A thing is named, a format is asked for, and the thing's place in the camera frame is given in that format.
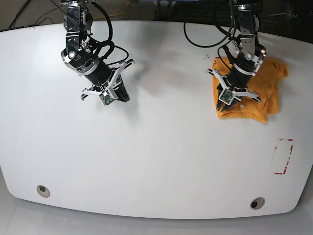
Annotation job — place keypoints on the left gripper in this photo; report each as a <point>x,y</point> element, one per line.
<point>236,80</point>

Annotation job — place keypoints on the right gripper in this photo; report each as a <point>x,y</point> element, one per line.
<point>103,77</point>

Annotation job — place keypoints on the orange t-shirt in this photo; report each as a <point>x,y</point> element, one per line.
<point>265,85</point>

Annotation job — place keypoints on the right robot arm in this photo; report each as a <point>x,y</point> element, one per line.
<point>86,55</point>

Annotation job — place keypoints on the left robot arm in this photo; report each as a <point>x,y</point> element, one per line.
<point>244,53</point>

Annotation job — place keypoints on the red tape rectangle marking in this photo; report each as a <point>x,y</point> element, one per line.
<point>281,157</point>

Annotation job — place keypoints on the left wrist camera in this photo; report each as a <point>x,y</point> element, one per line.
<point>226,96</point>

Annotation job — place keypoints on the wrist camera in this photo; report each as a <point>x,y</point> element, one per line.
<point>226,96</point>
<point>108,96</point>

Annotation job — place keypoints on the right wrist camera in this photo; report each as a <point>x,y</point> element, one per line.
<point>108,96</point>

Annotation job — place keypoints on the right table cable grommet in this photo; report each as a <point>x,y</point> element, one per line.
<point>257,203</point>

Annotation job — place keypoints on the table cable grommet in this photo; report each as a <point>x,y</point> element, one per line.
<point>43,191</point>
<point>257,203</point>

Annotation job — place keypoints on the left table cable grommet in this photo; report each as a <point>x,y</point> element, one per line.
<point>43,191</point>

